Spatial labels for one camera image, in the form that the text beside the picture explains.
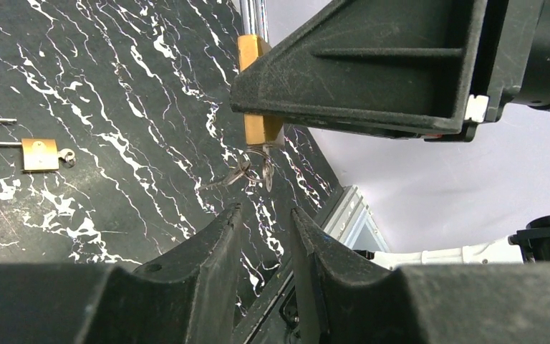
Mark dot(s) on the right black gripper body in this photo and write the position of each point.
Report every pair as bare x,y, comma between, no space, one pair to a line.
513,60

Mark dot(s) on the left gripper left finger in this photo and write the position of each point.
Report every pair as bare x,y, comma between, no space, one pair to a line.
186,295

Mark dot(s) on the small brass padlock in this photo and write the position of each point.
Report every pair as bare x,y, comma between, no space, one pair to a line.
38,154

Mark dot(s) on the aluminium frame rail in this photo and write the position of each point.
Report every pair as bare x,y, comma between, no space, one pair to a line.
351,222

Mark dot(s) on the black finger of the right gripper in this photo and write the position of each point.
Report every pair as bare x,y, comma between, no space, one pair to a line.
398,69

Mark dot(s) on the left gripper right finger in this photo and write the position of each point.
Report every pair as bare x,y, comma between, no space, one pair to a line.
344,298

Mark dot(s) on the small silver key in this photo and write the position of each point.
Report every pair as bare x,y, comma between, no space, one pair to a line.
68,156

